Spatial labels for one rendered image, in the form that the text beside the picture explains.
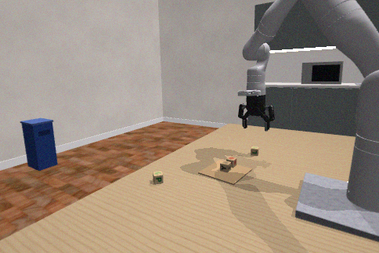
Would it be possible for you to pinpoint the tan square mat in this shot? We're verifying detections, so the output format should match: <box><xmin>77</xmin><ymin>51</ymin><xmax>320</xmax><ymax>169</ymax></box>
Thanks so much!
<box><xmin>198</xmin><ymin>160</ymin><xmax>252</xmax><ymax>185</ymax></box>

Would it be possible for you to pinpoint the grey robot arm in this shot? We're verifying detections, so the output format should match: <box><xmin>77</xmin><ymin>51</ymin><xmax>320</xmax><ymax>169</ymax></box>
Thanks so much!
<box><xmin>238</xmin><ymin>0</ymin><xmax>379</xmax><ymax>212</ymax></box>

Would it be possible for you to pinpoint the cream letter block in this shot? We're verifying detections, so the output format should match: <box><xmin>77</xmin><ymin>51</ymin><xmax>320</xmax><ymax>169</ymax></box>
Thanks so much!
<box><xmin>251</xmin><ymin>146</ymin><xmax>258</xmax><ymax>156</ymax></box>
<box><xmin>220</xmin><ymin>161</ymin><xmax>231</xmax><ymax>172</ymax></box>
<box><xmin>153</xmin><ymin>171</ymin><xmax>164</xmax><ymax>184</ymax></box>
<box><xmin>226</xmin><ymin>157</ymin><xmax>236</xmax><ymax>168</ymax></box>

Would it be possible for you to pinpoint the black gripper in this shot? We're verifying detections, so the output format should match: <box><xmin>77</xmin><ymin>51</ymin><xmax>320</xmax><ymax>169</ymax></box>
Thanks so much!
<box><xmin>238</xmin><ymin>95</ymin><xmax>275</xmax><ymax>132</ymax></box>

